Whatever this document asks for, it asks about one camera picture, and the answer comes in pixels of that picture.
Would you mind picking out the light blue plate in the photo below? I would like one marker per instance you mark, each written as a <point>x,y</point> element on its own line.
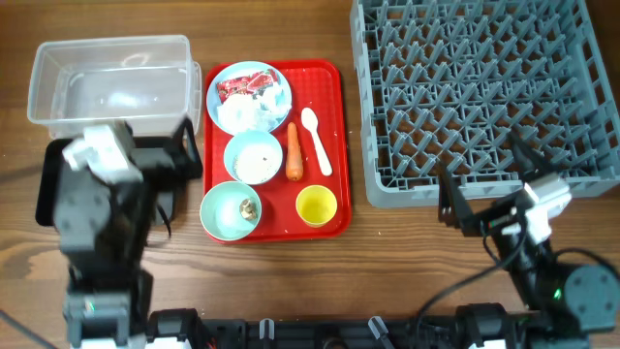
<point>234,71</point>

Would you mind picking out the red snack wrapper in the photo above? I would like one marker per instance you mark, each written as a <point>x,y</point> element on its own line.
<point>252,84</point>

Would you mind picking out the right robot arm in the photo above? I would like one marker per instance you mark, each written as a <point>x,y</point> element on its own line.
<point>576,298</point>

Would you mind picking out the orange carrot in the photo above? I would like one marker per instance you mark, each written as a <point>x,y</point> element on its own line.
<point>294,163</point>

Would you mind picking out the white plastic spoon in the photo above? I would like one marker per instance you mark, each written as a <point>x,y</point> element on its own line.
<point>310,122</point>

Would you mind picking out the green bowl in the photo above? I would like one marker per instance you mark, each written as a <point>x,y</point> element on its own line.
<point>219,212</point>

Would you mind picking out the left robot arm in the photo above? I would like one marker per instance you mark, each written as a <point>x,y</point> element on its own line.
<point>103,208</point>

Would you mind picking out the red serving tray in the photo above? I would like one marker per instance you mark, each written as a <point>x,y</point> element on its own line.
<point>315,84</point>

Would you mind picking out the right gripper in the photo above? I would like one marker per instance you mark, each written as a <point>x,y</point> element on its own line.
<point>489,218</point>

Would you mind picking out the brown food scrap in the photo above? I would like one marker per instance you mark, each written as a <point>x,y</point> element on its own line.
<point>248,210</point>

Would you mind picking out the grey dishwasher rack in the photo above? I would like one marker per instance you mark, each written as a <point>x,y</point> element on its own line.
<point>445,82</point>

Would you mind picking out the clear plastic bin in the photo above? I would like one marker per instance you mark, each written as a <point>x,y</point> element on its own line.
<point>150,82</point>

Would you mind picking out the black tray bin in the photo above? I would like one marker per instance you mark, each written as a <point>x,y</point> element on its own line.
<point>57,175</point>

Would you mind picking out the yellow cup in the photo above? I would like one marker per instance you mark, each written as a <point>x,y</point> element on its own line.
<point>316,205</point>

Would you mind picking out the white napkin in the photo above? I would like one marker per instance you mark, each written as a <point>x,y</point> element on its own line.
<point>262,112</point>

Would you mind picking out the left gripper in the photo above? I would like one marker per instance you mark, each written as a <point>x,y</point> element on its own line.
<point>185,163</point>

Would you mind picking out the white rice pile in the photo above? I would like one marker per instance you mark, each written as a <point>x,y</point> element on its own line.
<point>257,164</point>

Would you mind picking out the light blue bowl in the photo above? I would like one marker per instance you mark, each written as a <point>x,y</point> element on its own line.
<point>244,139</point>

